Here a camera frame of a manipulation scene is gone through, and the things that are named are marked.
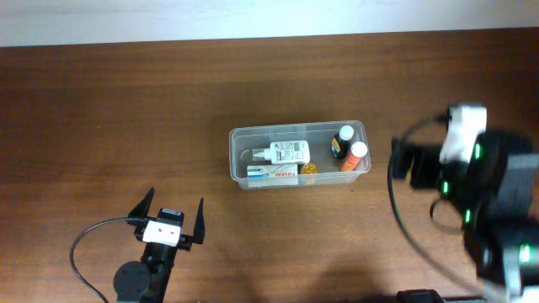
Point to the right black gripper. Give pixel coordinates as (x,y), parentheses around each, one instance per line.
(424,169)

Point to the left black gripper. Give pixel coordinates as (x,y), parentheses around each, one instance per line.
(185,241)

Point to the orange tube white cap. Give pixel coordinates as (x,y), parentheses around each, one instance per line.
(357,151)

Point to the dark bottle white cap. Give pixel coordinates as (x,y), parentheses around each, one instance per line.
(340,144)

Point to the white Panadol medicine box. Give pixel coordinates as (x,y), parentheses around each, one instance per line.
(272,175)

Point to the small gold lid jar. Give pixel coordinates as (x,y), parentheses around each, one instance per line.
(309,172)

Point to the white spray bottle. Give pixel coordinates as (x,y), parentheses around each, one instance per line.
(284,152)

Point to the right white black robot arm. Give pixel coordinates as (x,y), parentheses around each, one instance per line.
(492,191)

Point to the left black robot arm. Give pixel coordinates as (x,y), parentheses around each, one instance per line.
(146,280)

